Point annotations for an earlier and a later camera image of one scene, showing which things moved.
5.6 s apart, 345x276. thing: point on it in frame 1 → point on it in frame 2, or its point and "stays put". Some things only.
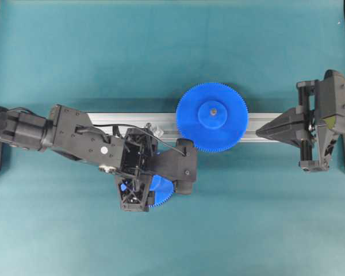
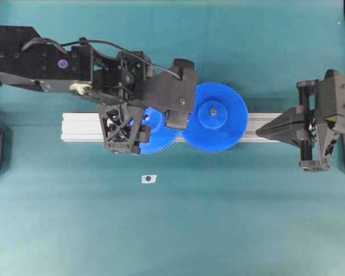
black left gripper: [128, 152] → [121, 80]
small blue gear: [162, 187] → [160, 136]
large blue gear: [214, 115] stays put
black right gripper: [298, 125] stays put
